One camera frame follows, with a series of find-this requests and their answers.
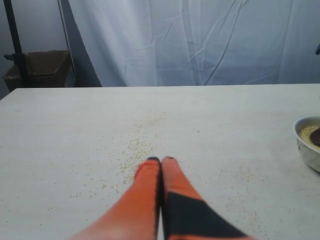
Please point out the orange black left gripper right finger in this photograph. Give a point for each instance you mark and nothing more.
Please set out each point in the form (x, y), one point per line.
(186, 215)

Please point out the white ceramic bowl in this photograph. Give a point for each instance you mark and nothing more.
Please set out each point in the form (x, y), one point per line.
(309, 154)

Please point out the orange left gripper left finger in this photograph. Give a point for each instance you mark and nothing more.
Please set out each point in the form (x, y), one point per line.
(135, 216)

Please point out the yellow-tan granular powder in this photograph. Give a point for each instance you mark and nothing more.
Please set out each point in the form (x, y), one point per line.
(305, 134)

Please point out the brown cardboard box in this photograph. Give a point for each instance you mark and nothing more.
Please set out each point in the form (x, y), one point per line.
(48, 69)

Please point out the white backdrop curtain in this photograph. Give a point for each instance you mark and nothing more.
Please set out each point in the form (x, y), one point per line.
(143, 43)

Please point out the brown wooden spoon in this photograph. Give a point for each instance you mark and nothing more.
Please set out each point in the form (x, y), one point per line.
(315, 137)

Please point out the black metal stand pole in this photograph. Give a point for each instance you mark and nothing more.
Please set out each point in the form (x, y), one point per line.
(18, 56)

